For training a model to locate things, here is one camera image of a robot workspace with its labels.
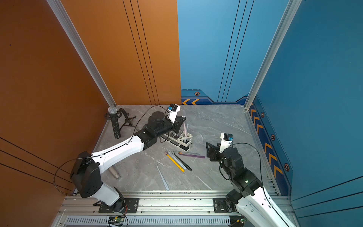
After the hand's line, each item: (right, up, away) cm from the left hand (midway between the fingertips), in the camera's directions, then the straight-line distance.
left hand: (185, 116), depth 77 cm
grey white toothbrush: (-4, -29, +12) cm, 32 cm away
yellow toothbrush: (-7, -29, +12) cm, 32 cm away
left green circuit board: (-36, -54, -5) cm, 65 cm away
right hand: (+13, -15, -4) cm, 20 cm away
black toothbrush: (-1, -30, +11) cm, 32 cm away
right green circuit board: (+28, -52, -7) cm, 59 cm away
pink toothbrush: (0, -8, +5) cm, 10 cm away
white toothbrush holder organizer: (-3, -15, +9) cm, 18 cm away
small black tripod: (-41, -3, +24) cm, 48 cm away
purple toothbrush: (+4, -26, +15) cm, 30 cm away
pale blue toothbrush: (-12, -39, +4) cm, 41 cm away
